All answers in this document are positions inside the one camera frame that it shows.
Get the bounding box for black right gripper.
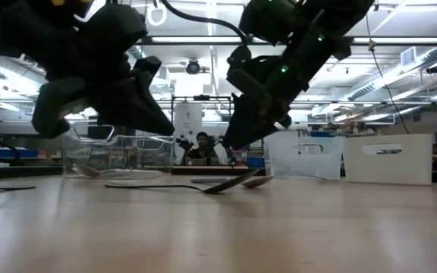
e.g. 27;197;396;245
222;26;352;149

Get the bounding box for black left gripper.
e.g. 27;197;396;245
0;3;176;140

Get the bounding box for black spoon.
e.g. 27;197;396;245
104;169;260;195

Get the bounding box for white cabinet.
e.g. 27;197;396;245
174;102;203;166

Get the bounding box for large clear plastic bin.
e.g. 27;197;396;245
61;121;177;179

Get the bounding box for small translucent plastic bin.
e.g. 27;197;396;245
266;130;344;181

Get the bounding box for person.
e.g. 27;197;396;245
182;131;222;166

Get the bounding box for background robot arms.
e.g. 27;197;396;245
175;134;238;166

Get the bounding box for long blue bin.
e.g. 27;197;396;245
0;148;39;158

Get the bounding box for white plastic bin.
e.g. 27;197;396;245
342;133;435;187

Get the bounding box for white air vent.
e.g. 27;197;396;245
400;45;417;67

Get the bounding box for black aluminium table frame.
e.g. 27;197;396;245
0;165;437;186

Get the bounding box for black background station frame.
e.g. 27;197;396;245
171;94;233;168

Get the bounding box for round black ceiling camera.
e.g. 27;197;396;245
185;58;203;76

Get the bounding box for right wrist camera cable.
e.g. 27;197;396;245
159;0;250;46

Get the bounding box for hanging black cable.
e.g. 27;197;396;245
366;14;410;135

